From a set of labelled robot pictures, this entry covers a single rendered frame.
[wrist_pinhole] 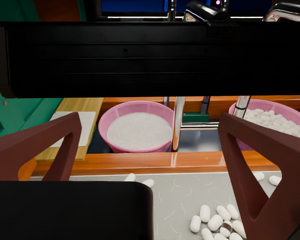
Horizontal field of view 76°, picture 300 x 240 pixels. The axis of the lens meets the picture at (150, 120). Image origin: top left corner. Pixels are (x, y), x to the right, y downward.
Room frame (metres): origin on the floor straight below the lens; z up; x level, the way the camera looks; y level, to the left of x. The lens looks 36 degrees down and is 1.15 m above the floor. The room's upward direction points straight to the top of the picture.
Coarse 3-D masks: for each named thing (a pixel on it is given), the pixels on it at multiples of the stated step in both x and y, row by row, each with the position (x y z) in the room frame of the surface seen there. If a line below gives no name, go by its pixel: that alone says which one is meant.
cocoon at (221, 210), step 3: (219, 207) 0.22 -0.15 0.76; (222, 207) 0.22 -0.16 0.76; (219, 210) 0.21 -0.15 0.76; (222, 210) 0.21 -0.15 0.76; (225, 210) 0.21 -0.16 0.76; (219, 213) 0.21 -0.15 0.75; (222, 213) 0.21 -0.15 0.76; (225, 213) 0.21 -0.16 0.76; (228, 213) 0.21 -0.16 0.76; (222, 216) 0.20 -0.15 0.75; (225, 216) 0.20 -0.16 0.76; (228, 216) 0.20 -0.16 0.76; (225, 219) 0.20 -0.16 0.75; (228, 219) 0.20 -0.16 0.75
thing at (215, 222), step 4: (216, 216) 0.20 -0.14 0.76; (220, 216) 0.20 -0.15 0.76; (212, 220) 0.19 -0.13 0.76; (216, 220) 0.19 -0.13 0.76; (220, 220) 0.19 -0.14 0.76; (208, 224) 0.19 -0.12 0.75; (212, 224) 0.18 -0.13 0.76; (216, 224) 0.18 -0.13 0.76; (220, 224) 0.19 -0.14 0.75; (212, 228) 0.18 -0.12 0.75; (216, 228) 0.18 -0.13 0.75
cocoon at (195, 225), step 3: (195, 216) 0.20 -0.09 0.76; (198, 216) 0.20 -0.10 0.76; (192, 219) 0.20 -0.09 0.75; (195, 219) 0.19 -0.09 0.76; (198, 219) 0.19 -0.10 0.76; (192, 222) 0.19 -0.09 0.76; (195, 222) 0.19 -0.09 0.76; (198, 222) 0.19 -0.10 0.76; (192, 225) 0.18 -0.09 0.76; (195, 225) 0.18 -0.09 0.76; (198, 225) 0.18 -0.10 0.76; (192, 228) 0.18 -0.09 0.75; (195, 228) 0.18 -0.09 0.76; (198, 228) 0.18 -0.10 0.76; (192, 231) 0.18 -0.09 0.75; (195, 231) 0.17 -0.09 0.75
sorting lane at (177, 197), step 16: (80, 176) 0.31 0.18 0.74; (96, 176) 0.31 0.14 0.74; (112, 176) 0.31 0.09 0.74; (144, 176) 0.31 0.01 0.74; (160, 176) 0.31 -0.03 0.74; (176, 176) 0.31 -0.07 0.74; (192, 176) 0.31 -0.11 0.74; (208, 176) 0.31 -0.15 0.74; (224, 176) 0.31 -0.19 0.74; (160, 192) 0.27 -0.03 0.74; (176, 192) 0.27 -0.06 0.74; (192, 192) 0.27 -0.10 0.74; (208, 192) 0.27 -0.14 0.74; (224, 192) 0.27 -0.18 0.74; (272, 192) 0.27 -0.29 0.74; (160, 208) 0.23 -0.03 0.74; (176, 208) 0.23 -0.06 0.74; (192, 208) 0.23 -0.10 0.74; (160, 224) 0.19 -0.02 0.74; (176, 224) 0.19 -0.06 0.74
